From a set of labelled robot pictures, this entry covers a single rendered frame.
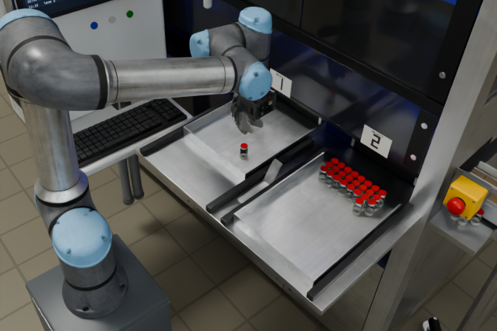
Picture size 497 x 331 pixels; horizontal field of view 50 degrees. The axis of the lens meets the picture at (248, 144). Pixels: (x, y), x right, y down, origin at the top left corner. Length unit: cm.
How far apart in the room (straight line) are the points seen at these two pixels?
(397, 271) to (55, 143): 101
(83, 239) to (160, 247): 126
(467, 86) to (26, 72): 85
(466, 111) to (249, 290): 134
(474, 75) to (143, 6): 101
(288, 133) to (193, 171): 32
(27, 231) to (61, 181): 140
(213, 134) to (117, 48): 42
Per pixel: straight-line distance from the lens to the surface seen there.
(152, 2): 174
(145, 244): 242
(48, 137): 112
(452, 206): 132
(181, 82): 99
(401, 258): 158
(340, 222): 136
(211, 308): 222
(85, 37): 166
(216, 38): 116
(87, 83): 91
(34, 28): 100
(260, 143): 154
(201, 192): 140
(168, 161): 149
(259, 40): 121
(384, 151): 139
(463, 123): 124
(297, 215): 136
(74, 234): 117
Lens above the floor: 190
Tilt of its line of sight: 42 degrees down
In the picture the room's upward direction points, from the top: 3 degrees clockwise
